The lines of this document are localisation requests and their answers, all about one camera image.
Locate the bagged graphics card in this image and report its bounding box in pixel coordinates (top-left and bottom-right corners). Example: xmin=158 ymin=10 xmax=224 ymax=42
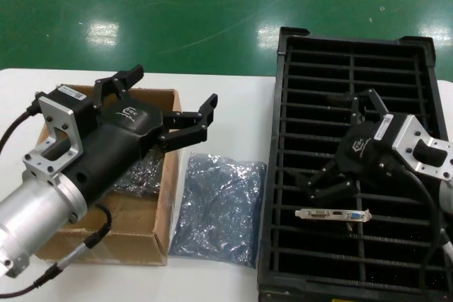
xmin=115 ymin=148 xmax=168 ymax=197

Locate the graphics card with metal bracket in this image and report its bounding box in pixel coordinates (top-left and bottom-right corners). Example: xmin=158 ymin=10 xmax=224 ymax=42
xmin=294 ymin=208 xmax=374 ymax=236

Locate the black cable with silver connector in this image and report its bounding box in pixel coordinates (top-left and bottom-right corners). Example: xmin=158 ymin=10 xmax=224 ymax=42
xmin=0 ymin=204 xmax=113 ymax=299

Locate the black left camera cable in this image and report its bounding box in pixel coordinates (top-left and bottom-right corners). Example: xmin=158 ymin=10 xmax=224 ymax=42
xmin=0 ymin=109 xmax=42 ymax=156

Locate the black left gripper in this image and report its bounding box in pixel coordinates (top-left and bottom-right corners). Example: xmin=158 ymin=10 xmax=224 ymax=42
xmin=63 ymin=64 xmax=219 ymax=209

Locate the brown cardboard box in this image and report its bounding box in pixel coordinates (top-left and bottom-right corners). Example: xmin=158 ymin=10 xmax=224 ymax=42
xmin=33 ymin=84 xmax=183 ymax=267

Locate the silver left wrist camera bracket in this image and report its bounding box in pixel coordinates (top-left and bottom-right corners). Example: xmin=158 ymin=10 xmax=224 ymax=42
xmin=23 ymin=84 xmax=89 ymax=175

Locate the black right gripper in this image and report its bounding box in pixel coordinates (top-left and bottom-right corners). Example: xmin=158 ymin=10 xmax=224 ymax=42
xmin=307 ymin=88 xmax=408 ymax=204

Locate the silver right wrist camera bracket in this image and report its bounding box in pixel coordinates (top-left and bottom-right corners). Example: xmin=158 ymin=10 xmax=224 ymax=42
xmin=374 ymin=112 xmax=453 ymax=180

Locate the silver antistatic bag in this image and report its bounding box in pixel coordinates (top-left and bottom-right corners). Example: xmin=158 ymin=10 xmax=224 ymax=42
xmin=168 ymin=151 xmax=267 ymax=269

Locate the black slotted plastic container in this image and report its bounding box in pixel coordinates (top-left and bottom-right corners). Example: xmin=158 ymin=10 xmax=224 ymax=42
xmin=256 ymin=25 xmax=453 ymax=302

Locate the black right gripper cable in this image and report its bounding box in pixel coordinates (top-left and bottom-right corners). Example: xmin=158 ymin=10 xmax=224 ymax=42
xmin=398 ymin=165 xmax=447 ymax=273

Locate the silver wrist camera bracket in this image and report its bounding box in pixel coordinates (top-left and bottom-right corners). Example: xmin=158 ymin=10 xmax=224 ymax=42
xmin=23 ymin=84 xmax=89 ymax=175
xmin=374 ymin=112 xmax=453 ymax=180

